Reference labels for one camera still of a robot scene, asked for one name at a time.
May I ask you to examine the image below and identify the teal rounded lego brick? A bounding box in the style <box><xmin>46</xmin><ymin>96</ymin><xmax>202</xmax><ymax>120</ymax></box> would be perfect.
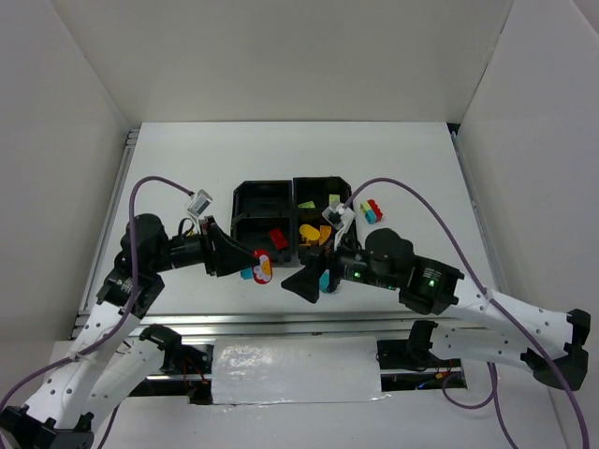
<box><xmin>319</xmin><ymin>270</ymin><xmax>339</xmax><ymax>294</ymax></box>

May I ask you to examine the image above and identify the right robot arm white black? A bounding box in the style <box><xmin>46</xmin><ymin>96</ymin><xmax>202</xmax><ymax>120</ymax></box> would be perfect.
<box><xmin>281</xmin><ymin>228</ymin><xmax>591</xmax><ymax>391</ymax></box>

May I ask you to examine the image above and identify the aluminium frame rail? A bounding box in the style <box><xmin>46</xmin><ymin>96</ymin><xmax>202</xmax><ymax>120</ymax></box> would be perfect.
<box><xmin>74</xmin><ymin>311</ymin><xmax>488</xmax><ymax>338</ymax></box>

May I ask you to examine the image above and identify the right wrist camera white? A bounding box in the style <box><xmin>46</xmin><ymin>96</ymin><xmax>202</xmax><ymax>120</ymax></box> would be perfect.
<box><xmin>322</xmin><ymin>201</ymin><xmax>355</xmax><ymax>250</ymax></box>

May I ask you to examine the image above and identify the orange flat lego plate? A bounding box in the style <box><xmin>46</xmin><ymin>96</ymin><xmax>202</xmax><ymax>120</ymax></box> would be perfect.
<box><xmin>318</xmin><ymin>225</ymin><xmax>332</xmax><ymax>246</ymax></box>

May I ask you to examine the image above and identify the red teal green lego stack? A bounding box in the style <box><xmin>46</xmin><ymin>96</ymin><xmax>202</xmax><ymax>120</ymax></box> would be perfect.
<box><xmin>359</xmin><ymin>199</ymin><xmax>384</xmax><ymax>225</ymax></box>

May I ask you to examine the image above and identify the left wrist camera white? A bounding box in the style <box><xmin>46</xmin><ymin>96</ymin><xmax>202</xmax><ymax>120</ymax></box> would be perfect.
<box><xmin>185</xmin><ymin>189</ymin><xmax>212</xmax><ymax>219</ymax></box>

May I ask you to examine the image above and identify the white foil covered board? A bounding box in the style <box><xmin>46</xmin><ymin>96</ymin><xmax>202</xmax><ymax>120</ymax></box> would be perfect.
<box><xmin>212</xmin><ymin>337</ymin><xmax>383</xmax><ymax>405</ymax></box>

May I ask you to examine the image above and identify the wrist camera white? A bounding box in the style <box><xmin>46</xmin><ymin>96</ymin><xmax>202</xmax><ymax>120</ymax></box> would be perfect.
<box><xmin>185</xmin><ymin>189</ymin><xmax>212</xmax><ymax>219</ymax></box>
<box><xmin>322</xmin><ymin>201</ymin><xmax>355</xmax><ymax>250</ymax></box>

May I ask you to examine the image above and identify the black four compartment tray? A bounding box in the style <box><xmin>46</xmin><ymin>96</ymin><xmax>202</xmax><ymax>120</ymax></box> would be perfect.
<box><xmin>230</xmin><ymin>176</ymin><xmax>352</xmax><ymax>267</ymax></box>

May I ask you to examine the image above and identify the red flower lego brick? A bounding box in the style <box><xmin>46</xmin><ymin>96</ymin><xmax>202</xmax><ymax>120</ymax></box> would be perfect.
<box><xmin>252</xmin><ymin>250</ymin><xmax>272</xmax><ymax>284</ymax></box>

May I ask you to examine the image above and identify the yellow rounded lego brick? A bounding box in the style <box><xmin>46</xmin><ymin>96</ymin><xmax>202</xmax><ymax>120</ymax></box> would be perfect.
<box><xmin>299</xmin><ymin>224</ymin><xmax>320</xmax><ymax>246</ymax></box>

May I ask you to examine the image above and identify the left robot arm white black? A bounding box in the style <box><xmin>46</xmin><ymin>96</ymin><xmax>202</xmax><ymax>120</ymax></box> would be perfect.
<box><xmin>1</xmin><ymin>213</ymin><xmax>258</xmax><ymax>448</ymax></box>

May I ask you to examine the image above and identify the lime lego tile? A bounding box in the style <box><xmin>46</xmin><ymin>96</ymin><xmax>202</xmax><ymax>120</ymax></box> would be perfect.
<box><xmin>298</xmin><ymin>200</ymin><xmax>316</xmax><ymax>210</ymax></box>

